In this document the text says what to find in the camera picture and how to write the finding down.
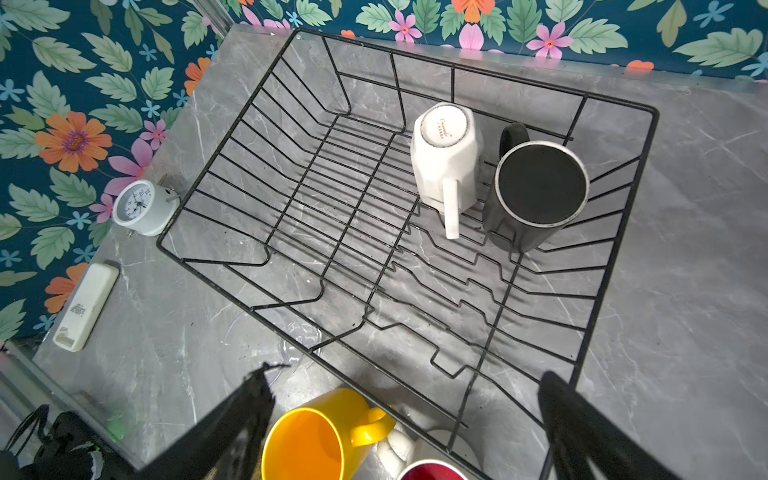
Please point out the white alarm clock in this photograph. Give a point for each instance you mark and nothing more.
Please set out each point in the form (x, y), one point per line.
(145, 207)

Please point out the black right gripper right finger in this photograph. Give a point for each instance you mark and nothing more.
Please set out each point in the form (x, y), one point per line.
(583, 441)

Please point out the black wire dish rack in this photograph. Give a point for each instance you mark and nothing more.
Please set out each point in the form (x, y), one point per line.
(307, 217)

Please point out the white remote control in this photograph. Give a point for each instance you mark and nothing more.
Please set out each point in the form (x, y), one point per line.
(85, 306)

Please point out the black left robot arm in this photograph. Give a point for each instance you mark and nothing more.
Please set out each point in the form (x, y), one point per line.
(68, 449)

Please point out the clear glass cup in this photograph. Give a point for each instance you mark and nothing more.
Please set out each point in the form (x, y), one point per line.
(244, 344)

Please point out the yellow mug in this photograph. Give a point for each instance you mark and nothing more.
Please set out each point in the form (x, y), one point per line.
(328, 437)

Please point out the red white mug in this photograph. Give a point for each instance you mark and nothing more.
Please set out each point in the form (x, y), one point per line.
(405, 458)

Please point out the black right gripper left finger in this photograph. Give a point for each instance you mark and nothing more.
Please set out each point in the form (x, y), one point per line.
(225, 443)

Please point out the white faceted mug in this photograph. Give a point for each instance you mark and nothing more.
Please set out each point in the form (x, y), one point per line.
(445, 154)

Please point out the black mug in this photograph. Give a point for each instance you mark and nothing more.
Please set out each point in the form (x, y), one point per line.
(537, 188)

